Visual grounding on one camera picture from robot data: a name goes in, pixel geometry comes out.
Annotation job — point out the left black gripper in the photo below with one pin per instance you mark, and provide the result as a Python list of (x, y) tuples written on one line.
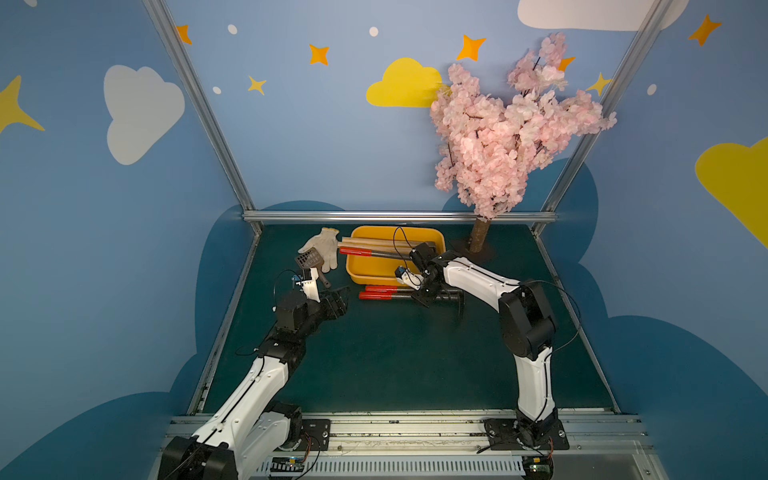
[(335, 302)]

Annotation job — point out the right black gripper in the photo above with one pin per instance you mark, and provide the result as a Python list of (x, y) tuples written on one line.
[(432, 288)]

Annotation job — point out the red handle tool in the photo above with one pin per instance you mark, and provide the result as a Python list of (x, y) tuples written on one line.
[(402, 289), (363, 252), (384, 295)]

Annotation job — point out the wooden handle hoe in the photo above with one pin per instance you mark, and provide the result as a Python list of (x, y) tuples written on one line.
[(382, 247), (375, 240)]

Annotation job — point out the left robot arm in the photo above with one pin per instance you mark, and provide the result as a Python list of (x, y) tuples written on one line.
[(251, 424)]

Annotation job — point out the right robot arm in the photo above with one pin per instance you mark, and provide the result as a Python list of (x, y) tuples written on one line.
[(527, 322)]

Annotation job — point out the yellow plastic storage box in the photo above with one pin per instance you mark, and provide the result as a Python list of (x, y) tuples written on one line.
[(380, 271)]

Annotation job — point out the small brown slotted scoop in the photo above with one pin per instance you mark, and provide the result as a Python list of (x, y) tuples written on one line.
[(312, 259)]

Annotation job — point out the white knitted work glove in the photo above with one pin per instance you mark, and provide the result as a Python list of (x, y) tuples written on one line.
[(326, 244)]

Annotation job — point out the pink blossom artificial tree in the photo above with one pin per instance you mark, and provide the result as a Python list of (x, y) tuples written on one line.
[(491, 147)]

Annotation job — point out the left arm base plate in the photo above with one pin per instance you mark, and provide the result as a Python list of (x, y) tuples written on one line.
[(306, 435)]

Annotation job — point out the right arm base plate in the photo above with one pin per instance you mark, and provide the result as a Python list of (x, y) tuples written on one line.
[(508, 434)]

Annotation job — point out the aluminium front rail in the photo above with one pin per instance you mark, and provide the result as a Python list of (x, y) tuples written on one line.
[(603, 445)]

